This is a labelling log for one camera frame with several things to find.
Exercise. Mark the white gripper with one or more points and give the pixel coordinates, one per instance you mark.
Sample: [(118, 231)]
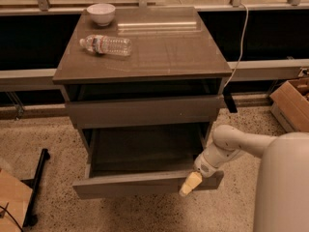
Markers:
[(204, 165)]

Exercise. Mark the grey drawer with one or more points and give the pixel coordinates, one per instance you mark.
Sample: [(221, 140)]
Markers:
[(140, 160), (143, 112)]

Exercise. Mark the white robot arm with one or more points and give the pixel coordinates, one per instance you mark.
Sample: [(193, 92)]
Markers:
[(282, 192)]

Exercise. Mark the grey drawer cabinet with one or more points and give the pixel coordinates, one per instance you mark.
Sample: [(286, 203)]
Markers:
[(173, 56)]

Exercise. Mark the grey top drawer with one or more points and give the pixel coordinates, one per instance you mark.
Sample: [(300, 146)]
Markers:
[(143, 112)]

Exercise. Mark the brown cardboard box right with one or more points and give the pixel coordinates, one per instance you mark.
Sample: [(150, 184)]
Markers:
[(290, 105)]

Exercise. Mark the brown cardboard box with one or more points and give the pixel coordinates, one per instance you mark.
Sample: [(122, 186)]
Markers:
[(14, 196), (290, 105)]

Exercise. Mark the clear plastic water bottle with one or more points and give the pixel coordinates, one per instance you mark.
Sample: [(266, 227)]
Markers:
[(102, 44)]

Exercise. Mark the black metal stand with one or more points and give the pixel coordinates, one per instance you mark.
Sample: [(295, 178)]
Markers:
[(30, 218)]

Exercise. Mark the brown cardboard box left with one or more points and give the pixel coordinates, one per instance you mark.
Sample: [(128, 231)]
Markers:
[(14, 196)]

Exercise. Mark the white ceramic bowl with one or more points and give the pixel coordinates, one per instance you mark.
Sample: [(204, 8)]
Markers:
[(102, 14)]

